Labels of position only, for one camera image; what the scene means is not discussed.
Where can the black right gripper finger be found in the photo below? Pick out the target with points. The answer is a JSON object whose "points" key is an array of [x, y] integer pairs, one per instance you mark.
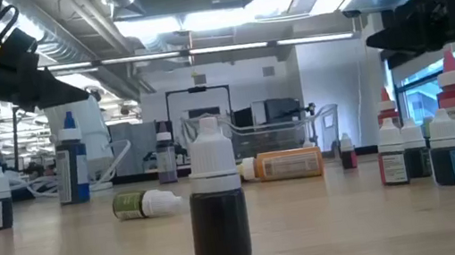
{"points": [[417, 33]]}

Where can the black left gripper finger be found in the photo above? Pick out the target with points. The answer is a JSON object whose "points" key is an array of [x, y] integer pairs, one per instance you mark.
{"points": [[36, 90]]}

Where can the red food colouring bottle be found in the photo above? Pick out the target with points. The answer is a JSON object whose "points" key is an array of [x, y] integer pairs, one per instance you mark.
{"points": [[387, 109]]}

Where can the blue food colouring bottle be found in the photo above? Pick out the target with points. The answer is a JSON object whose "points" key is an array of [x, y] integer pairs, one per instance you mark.
{"points": [[73, 168]]}

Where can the small maroon dropper bottle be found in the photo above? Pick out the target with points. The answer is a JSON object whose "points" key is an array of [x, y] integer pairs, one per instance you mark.
{"points": [[349, 159]]}

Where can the purple food colouring bottle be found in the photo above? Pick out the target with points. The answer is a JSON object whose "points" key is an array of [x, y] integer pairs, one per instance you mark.
{"points": [[166, 159]]}

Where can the small green-label dropper bottle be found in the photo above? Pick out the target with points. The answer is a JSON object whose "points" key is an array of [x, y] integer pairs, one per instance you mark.
{"points": [[130, 205]]}

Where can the orange food colouring bottle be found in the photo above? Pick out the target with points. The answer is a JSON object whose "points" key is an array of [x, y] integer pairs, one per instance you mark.
{"points": [[292, 164]]}

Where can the thin black pole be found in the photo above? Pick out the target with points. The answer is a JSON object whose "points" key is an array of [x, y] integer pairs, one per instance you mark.
{"points": [[17, 141]]}

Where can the grey cabinet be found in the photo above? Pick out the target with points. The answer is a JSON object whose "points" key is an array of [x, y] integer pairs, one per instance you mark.
{"points": [[133, 148]]}

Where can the clear plastic container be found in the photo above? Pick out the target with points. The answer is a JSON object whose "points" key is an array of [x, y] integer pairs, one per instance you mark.
{"points": [[326, 124]]}

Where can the small dark green dropper bottle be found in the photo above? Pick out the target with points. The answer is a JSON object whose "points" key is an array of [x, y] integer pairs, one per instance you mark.
{"points": [[418, 162]]}

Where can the small red dropper bottle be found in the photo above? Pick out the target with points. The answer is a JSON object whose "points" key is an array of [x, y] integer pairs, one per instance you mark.
{"points": [[393, 166]]}

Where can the small blue-label dropper bottle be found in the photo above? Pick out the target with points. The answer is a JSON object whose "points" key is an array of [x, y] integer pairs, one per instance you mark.
{"points": [[450, 166]]}

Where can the black monitor pair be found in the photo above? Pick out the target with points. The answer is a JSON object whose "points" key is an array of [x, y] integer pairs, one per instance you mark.
{"points": [[279, 110]]}

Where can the long ceiling strip light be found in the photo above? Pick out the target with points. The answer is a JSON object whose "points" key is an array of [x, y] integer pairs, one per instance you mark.
{"points": [[225, 48]]}

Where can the black rectangular stand frame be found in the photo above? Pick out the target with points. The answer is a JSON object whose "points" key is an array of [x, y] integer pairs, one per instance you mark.
{"points": [[197, 89]]}

